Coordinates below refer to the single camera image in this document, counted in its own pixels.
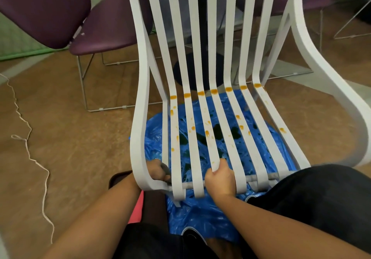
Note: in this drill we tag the person's left hand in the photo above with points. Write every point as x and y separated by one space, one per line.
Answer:
155 171

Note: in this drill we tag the person's right hand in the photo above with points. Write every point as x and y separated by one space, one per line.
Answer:
220 182

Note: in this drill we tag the grey cleaning cloth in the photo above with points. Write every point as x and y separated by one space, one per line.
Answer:
166 169

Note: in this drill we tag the white slatted chair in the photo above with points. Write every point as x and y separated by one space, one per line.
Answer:
142 93

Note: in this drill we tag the person's left forearm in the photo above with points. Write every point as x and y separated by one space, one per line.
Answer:
95 221

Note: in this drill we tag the person's right forearm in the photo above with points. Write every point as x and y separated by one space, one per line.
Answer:
275 229

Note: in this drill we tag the dark brown tray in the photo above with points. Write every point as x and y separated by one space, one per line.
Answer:
153 206

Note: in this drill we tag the blue plastic sheet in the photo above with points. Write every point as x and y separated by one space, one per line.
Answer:
203 215

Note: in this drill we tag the pink cloth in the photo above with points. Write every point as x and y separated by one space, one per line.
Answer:
136 209

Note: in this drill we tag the black round table base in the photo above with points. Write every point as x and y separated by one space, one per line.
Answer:
179 70

